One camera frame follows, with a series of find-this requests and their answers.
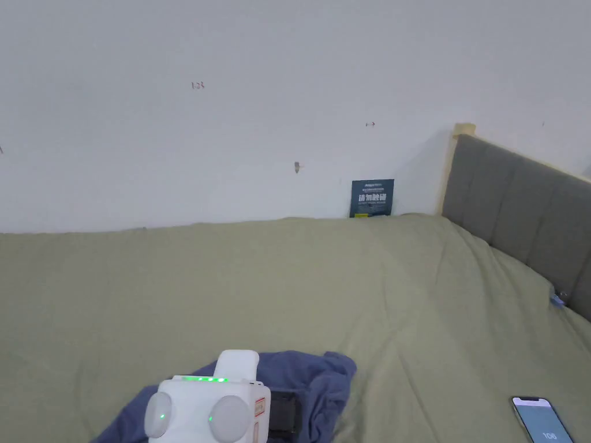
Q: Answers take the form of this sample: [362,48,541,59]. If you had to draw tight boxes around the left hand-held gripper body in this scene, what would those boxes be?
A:
[144,350,305,443]

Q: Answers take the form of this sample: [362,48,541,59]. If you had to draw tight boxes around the dark blue shirt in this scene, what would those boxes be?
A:
[92,350,358,443]

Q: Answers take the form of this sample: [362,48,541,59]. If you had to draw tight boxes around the bed with pale green sheet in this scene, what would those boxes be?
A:
[0,213,591,443]

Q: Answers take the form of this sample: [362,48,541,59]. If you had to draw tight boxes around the dark blue printed sign card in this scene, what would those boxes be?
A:
[347,179,395,219]

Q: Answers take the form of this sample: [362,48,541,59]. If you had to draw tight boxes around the smartphone with lit screen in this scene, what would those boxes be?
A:
[511,396,575,443]

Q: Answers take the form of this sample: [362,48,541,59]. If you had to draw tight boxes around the grey padded headboard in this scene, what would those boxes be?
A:
[436,122,591,322]

